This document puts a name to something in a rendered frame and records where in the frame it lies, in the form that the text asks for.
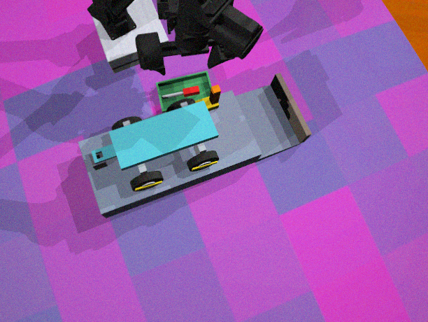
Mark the yellow wheel chock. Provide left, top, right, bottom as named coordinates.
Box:
left=195, top=85, right=221, bottom=111

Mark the green tray floor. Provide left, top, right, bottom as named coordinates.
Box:
left=159, top=76, right=211, bottom=110

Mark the red-headed stop pin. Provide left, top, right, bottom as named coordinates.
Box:
left=162, top=86, right=200, bottom=99

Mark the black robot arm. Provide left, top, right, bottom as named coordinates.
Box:
left=87, top=0, right=264, bottom=59

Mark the cyan wheeled trolley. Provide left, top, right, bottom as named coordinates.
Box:
left=92, top=99, right=219, bottom=192

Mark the grey ramp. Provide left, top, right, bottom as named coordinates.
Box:
left=78, top=73, right=312, bottom=218

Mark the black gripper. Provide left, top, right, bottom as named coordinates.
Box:
left=135, top=19, right=237, bottom=76

